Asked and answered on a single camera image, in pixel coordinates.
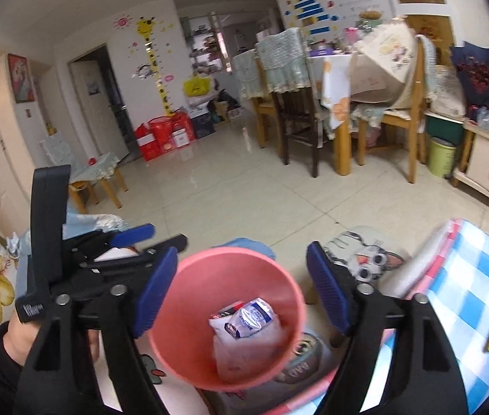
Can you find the giraffe wall sticker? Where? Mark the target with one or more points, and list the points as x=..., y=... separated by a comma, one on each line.
x=156, y=65

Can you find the dining table with white cloth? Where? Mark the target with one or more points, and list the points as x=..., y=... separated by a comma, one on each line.
x=335, y=90

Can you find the dark chair with knitted cover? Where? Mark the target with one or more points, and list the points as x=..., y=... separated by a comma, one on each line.
x=290, y=95

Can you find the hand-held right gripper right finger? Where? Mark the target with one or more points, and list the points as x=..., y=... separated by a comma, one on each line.
x=329, y=289

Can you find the red gift boxes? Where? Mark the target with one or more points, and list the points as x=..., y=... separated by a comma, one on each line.
x=164, y=136

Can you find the large white blue-print packet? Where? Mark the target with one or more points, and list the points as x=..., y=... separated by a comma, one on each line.
x=253, y=354

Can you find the yellow shopping bag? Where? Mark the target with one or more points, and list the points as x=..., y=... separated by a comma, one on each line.
x=197, y=87

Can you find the cluttered shelf unit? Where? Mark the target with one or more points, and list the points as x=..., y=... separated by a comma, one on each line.
x=207, y=43

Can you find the framed wall picture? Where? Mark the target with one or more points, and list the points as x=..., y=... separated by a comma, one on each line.
x=22, y=78

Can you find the cat print stool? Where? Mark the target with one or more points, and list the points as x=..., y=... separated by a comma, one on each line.
x=370, y=255

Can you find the wooden chair with knitted cover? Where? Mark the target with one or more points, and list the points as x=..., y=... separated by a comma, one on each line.
x=408, y=112

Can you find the cream cartoon tote bag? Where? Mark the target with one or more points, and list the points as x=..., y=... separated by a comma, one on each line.
x=385, y=60

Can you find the white door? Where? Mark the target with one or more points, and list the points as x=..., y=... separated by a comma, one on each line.
x=97, y=103

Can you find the green waste bin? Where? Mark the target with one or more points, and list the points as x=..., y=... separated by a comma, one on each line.
x=441, y=158

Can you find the light wooden chair lace cover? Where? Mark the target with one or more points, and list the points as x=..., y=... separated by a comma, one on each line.
x=249, y=82

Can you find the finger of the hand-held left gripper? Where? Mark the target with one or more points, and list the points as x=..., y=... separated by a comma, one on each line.
x=134, y=234
x=166, y=244

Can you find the small table with lace cloth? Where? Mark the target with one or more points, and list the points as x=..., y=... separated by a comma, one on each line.
x=93, y=168

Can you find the dark green storage box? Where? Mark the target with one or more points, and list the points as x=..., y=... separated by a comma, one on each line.
x=443, y=127

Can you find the person's left hand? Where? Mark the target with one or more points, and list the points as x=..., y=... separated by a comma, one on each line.
x=19, y=343

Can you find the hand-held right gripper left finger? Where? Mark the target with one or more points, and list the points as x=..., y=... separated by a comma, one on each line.
x=158, y=289

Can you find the crushed clear plastic bottle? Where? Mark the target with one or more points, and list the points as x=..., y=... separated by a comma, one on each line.
x=251, y=317

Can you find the dark wrapped flower bouquet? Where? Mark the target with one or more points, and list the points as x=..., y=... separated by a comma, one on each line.
x=478, y=71

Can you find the pink plastic bin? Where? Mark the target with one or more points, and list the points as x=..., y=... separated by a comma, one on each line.
x=192, y=285

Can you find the cartoon print stool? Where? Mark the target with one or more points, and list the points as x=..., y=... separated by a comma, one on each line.
x=309, y=354

